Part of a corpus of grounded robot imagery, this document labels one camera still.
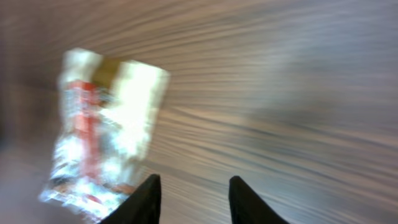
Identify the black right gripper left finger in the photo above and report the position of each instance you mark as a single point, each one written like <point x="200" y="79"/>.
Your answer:
<point x="143" y="206"/>

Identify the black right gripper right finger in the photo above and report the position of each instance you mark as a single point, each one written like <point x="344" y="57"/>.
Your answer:
<point x="247" y="207"/>

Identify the brown snack bag red label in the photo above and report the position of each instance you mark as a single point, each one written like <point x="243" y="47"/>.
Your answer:
<point x="130" y="94"/>

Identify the red stick packet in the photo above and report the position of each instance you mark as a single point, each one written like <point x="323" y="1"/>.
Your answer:
<point x="85" y="100"/>

